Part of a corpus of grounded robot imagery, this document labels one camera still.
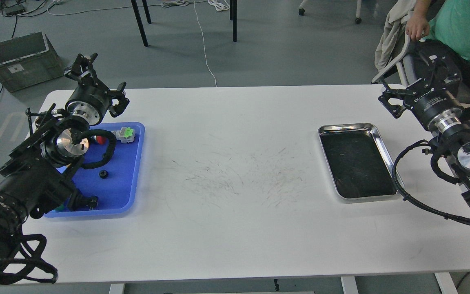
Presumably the beige jacket on chair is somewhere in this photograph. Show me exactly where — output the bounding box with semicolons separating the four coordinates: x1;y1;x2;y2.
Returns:
374;0;416;71

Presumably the blue plastic tray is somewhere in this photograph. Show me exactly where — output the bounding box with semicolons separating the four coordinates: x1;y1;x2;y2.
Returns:
45;122;145;218

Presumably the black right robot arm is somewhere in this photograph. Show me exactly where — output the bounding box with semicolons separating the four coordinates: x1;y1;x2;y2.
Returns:
378;41;470;226

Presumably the black table leg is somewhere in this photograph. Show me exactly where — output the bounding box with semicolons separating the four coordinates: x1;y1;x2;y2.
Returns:
131;0;152;48
228;0;237;42

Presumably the person's hand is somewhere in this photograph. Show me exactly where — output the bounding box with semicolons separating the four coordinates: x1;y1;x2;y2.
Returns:
406;15;430;41

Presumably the grey green connector switch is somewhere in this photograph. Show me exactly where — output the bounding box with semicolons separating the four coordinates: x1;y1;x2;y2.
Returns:
113;127;136;144

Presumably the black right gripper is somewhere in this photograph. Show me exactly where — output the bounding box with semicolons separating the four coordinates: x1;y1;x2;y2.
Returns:
378;43;464;131

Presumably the white office chair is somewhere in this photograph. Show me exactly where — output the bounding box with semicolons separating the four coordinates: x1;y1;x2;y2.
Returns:
371;35;419;97

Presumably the grey plastic crate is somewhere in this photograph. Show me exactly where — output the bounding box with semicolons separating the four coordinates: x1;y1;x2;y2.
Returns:
0;32;64;93

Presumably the white cable on floor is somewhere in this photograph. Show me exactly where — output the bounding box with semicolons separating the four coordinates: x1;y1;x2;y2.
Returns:
193;0;218;87

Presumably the black table leg right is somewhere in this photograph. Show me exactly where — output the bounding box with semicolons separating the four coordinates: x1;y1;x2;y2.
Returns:
228;0;237;42

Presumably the red push button switch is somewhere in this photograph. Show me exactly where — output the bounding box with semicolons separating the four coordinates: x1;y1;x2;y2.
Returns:
94;136;107;145

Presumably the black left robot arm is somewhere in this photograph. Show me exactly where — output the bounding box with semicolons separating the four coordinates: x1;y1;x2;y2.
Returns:
0;53;129;285

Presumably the black table leg left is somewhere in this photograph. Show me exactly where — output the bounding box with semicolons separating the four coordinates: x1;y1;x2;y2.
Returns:
131;0;152;48

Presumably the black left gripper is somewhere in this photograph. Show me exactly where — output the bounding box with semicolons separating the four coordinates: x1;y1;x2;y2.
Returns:
64;53;129;125

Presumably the person in green shirt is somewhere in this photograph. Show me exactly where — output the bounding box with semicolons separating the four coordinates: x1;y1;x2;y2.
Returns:
412;0;470;89

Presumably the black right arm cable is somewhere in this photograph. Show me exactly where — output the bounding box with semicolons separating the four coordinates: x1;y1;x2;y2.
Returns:
391;140;470;232

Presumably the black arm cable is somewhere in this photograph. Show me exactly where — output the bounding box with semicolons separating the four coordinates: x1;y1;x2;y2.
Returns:
81;129;117;170
391;140;470;232

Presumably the silver metal tray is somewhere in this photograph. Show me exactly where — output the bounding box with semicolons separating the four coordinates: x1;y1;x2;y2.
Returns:
318;122;401;203

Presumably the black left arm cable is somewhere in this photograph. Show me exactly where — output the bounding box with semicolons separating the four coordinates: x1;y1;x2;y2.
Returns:
81;129;117;170

